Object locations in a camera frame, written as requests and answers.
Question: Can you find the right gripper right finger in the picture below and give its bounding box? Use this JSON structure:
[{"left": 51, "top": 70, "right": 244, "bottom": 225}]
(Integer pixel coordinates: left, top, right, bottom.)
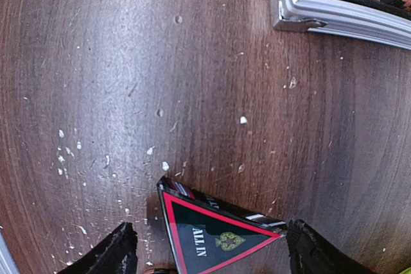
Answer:
[{"left": 286, "top": 219, "right": 373, "bottom": 274}]

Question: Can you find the lime green bowl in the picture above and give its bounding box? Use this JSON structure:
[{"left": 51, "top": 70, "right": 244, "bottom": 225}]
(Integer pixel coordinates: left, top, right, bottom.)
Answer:
[{"left": 399, "top": 267, "right": 411, "bottom": 274}]

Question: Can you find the silver aluminium poker case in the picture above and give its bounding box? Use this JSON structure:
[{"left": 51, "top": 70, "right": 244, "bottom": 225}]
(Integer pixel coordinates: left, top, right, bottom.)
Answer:
[{"left": 271, "top": 0, "right": 410, "bottom": 49}]

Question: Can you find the black red triangle all-in button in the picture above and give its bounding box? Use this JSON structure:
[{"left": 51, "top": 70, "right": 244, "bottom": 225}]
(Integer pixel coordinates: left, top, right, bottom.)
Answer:
[{"left": 157, "top": 176, "right": 287, "bottom": 273}]

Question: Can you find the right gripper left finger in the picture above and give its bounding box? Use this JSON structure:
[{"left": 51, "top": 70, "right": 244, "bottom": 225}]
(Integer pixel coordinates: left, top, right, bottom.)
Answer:
[{"left": 58, "top": 222, "right": 138, "bottom": 274}]

